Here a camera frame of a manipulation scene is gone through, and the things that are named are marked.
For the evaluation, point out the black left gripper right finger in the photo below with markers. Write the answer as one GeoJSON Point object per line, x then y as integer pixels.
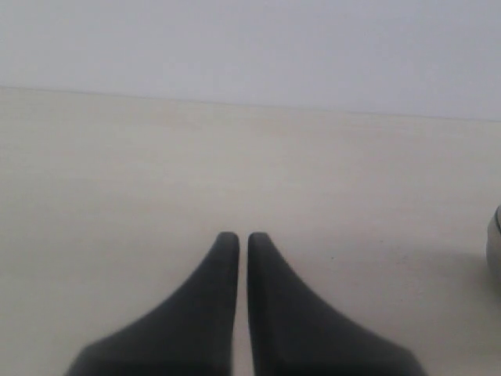
{"type": "Point", "coordinates": [294, 332]}

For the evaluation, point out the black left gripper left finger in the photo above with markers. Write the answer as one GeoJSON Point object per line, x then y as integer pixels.
{"type": "Point", "coordinates": [189, 333]}

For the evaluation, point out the smooth stainless steel bowl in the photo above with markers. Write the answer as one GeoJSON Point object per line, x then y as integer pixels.
{"type": "Point", "coordinates": [493, 243]}

